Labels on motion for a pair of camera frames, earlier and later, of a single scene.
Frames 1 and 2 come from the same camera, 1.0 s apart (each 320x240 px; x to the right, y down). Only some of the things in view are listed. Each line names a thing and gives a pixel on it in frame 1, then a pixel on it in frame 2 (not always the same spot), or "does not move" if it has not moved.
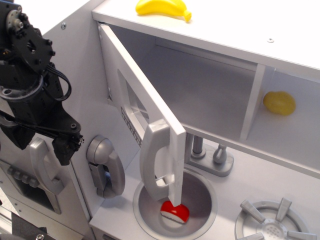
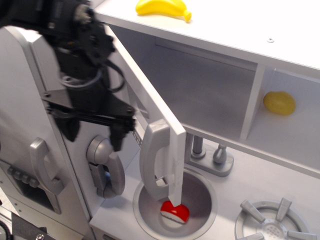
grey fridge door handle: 39,149 does not move
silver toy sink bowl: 198,194 does not move
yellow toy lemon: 281,102 does not move
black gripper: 36,102 to 89,100
